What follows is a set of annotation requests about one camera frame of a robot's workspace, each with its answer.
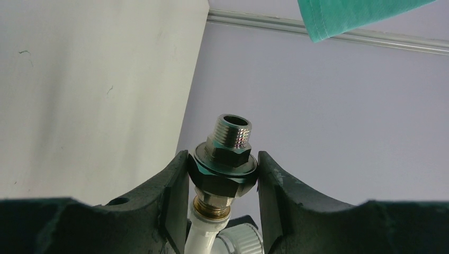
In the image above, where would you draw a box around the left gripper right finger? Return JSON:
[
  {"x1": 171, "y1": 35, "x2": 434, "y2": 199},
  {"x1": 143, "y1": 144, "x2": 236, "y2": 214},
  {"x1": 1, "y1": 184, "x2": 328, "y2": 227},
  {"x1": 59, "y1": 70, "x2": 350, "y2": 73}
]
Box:
[{"x1": 258, "y1": 151, "x2": 448, "y2": 253}]

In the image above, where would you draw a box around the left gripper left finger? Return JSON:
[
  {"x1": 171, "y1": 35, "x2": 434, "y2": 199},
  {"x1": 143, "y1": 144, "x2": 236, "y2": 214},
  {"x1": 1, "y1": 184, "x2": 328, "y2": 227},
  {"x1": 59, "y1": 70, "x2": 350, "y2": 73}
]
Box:
[{"x1": 1, "y1": 151, "x2": 189, "y2": 253}]

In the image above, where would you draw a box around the teal t-shirt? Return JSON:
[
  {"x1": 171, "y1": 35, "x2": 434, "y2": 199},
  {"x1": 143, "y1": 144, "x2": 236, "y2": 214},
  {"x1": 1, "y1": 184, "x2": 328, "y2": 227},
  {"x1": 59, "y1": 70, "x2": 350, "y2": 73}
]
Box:
[{"x1": 298, "y1": 0, "x2": 432, "y2": 43}]

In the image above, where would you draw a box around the silver metal pipe fitting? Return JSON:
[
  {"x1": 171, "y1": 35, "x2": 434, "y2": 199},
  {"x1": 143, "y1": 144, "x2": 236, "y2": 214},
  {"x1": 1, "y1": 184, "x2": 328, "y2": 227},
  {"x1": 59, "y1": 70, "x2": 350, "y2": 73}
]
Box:
[{"x1": 188, "y1": 114, "x2": 259, "y2": 221}]

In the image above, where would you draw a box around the white plastic water faucet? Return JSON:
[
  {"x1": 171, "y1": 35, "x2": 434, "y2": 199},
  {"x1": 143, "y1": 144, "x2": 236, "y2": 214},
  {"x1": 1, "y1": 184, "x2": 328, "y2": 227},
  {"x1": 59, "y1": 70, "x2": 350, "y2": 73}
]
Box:
[{"x1": 184, "y1": 197, "x2": 265, "y2": 253}]

